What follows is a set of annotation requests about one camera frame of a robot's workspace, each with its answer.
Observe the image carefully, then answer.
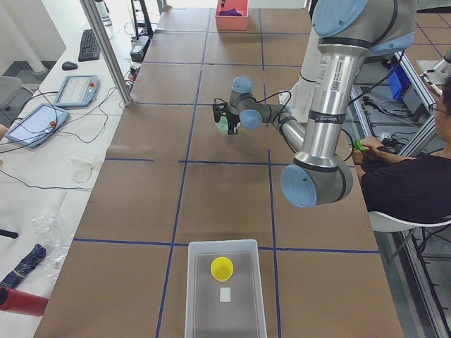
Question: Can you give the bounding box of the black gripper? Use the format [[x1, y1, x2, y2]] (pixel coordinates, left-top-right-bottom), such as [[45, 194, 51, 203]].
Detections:
[[225, 110, 240, 135]]

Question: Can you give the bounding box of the pale green bowl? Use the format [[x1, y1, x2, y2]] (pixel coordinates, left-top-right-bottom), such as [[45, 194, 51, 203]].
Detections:
[[216, 116, 240, 135]]

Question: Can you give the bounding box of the purple cloth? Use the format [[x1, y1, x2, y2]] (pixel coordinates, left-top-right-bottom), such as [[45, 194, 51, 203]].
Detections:
[[217, 8, 243, 17]]

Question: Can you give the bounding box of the yellow plastic cup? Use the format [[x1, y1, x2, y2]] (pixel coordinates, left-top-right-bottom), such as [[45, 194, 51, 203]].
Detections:
[[210, 256, 234, 282]]

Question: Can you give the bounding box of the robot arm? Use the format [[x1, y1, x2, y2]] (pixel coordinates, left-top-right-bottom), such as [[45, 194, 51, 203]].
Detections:
[[213, 1, 417, 208]]

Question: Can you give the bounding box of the white label in box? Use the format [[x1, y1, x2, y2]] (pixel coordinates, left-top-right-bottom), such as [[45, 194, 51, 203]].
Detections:
[[219, 287, 231, 303]]

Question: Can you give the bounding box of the clear plastic storage box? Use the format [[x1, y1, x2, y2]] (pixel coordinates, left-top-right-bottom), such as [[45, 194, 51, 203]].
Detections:
[[184, 239, 267, 337]]

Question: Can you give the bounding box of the red plastic bin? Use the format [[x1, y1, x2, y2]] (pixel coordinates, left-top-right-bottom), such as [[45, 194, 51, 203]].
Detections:
[[215, 0, 249, 31]]

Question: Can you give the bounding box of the crumpled white tissue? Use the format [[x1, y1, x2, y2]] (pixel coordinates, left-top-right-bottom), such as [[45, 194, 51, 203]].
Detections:
[[70, 156, 102, 183]]

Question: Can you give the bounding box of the far teach pendant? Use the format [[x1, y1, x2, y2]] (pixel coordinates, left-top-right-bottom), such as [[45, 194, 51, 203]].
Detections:
[[54, 75, 99, 108]]

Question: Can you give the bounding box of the teach pendant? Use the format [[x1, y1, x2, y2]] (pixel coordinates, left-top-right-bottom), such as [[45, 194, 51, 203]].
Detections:
[[5, 104, 70, 148], [54, 75, 99, 108]]

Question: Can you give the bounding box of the black keyboard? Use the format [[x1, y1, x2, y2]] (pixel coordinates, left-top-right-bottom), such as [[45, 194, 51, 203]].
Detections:
[[78, 29, 101, 62]]

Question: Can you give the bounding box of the blue plastic bin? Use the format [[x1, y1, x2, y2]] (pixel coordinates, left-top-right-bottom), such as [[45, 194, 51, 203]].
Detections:
[[388, 65, 411, 101]]

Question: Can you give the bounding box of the black computer mouse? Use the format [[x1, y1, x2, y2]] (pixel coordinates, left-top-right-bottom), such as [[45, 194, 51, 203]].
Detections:
[[61, 61, 78, 71]]

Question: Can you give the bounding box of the white chair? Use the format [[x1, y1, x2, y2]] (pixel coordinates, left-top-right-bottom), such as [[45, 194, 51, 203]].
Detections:
[[368, 210, 451, 261]]

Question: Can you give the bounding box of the near teach pendant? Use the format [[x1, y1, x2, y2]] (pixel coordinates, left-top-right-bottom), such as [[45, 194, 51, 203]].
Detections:
[[5, 104, 70, 148]]

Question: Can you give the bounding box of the seated person black shirt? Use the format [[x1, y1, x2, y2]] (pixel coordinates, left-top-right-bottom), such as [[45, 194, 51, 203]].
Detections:
[[352, 78, 450, 223]]

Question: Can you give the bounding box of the clear plastic wrap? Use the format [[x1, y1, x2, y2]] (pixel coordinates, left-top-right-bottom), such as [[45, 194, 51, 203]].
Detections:
[[32, 209, 75, 280]]

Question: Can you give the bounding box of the folded dark blue umbrella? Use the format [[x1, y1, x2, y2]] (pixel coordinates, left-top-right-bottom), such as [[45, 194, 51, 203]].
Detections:
[[1, 244, 47, 289]]

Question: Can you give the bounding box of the red cylinder bottle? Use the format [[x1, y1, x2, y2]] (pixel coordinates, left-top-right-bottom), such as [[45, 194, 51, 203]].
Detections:
[[1, 287, 49, 317]]

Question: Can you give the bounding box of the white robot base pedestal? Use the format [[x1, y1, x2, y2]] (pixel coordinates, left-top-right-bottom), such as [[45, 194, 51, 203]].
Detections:
[[278, 27, 321, 123]]

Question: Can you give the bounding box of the grey aluminium frame post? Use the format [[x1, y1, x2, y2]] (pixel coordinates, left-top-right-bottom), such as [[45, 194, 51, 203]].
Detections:
[[80, 0, 132, 107]]

